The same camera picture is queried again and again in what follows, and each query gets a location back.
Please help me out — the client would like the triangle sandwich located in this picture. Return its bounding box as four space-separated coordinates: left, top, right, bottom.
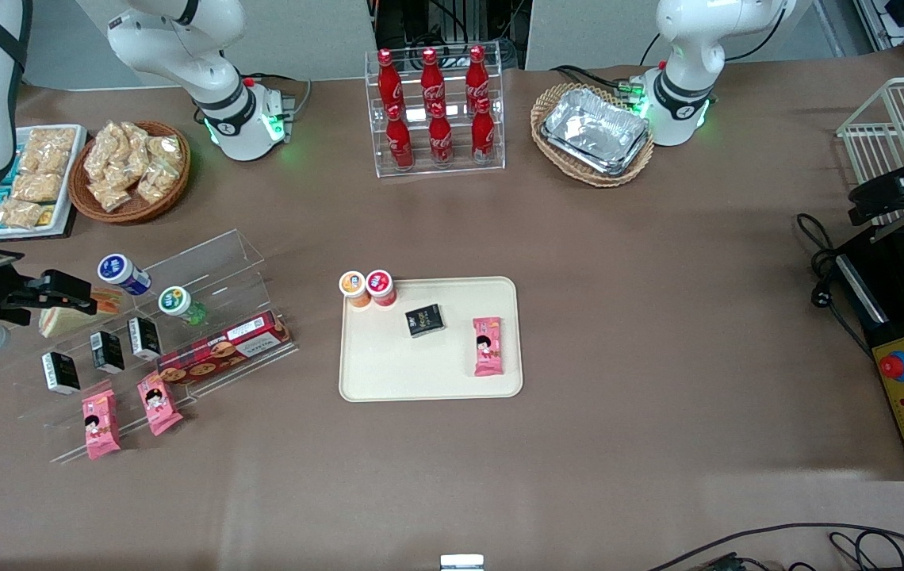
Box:
38 287 124 339

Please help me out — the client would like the white rectangular snack tray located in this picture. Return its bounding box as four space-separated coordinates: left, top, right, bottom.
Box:
0 125 88 240

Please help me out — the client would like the silver foil tray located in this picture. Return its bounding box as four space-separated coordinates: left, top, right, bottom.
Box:
545 87 648 169
541 127 652 178

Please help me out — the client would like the cream plastic tray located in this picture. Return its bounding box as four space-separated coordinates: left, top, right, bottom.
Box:
339 276 524 403

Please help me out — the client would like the blue-lid small cup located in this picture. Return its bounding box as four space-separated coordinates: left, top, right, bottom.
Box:
97 252 153 297

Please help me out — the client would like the small black carton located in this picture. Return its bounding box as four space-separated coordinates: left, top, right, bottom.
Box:
128 316 163 362
90 330 126 375
41 351 82 396
405 304 446 339

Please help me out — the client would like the dark brown wicker basket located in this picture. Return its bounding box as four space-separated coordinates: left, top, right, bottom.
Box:
68 121 192 225

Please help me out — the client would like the green-lid small cup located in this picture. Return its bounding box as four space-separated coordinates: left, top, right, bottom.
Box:
157 285 207 327

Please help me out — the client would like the black sealing machine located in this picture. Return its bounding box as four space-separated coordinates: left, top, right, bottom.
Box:
831 222 904 481

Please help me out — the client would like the pink snack packet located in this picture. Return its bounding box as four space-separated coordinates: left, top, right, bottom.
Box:
137 371 183 437
473 316 505 377
81 389 122 461

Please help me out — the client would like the clear acrylic stepped shelf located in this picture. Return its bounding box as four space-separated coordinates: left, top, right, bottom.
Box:
0 228 299 465

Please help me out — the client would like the red cookie box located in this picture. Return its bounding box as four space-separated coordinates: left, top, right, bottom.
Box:
155 309 294 387

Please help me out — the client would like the orange-lid small cup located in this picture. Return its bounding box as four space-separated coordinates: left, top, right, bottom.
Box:
339 270 371 308

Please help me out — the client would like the red-lid small cup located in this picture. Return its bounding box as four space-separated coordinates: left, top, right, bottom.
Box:
365 270 398 308

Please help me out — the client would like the light tan wicker basket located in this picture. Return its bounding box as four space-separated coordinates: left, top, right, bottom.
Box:
531 82 656 189

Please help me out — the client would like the red cola bottle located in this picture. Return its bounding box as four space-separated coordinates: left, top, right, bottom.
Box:
471 98 496 163
419 48 445 112
385 105 415 170
427 103 454 167
377 49 405 112
465 45 491 108

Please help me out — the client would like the clear acrylic bottle rack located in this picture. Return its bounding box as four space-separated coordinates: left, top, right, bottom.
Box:
364 41 507 178

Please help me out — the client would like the black equipment rack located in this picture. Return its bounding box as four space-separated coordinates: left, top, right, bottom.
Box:
371 0 531 71

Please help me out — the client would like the black power cable with plug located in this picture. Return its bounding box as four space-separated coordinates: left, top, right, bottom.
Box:
795 213 875 359

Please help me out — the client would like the silver machine handle bar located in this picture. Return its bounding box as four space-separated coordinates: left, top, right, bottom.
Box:
836 254 890 325

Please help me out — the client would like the white wire rack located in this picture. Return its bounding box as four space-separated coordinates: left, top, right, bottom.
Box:
836 75 904 239

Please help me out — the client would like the black cable bundle at base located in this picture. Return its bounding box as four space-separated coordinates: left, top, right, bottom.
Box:
550 63 647 102

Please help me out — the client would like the grey cable at arm base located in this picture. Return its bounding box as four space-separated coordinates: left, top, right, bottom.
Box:
244 71 315 124

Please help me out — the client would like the black cable on table edge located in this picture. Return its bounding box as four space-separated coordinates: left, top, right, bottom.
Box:
646 522 904 571

